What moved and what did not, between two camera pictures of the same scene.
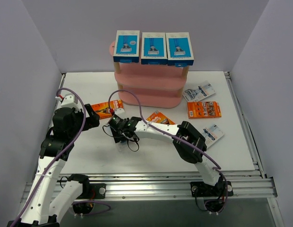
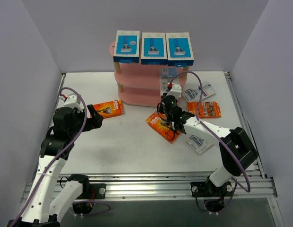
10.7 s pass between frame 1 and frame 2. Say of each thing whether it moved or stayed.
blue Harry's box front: stayed
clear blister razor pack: moved
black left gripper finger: stayed
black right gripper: moved
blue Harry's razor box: stayed
